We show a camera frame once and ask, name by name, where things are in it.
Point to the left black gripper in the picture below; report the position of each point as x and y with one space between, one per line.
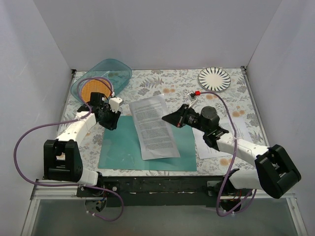
110 118

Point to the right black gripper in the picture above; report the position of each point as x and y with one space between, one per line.
183 118

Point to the printed paper sheet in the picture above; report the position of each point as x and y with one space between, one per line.
204 151
155 135

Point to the teal plastic folder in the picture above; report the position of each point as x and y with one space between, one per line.
121 150

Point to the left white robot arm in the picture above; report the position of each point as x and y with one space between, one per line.
62 158

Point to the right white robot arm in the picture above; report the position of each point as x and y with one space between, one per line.
275 173

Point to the orange woven coaster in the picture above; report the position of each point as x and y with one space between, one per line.
101 85

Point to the floral tablecloth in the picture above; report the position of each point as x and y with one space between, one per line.
175 85

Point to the teal transparent plastic container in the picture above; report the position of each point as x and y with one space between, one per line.
115 71

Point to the striped white ceramic plate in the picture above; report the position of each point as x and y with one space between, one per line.
214 79

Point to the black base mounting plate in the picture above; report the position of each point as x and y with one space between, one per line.
160 191

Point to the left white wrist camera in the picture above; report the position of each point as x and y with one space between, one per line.
115 103

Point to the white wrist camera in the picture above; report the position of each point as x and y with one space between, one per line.
115 103
193 98

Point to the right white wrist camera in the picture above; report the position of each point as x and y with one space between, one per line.
193 98

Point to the aluminium frame rail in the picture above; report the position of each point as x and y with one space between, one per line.
53 190

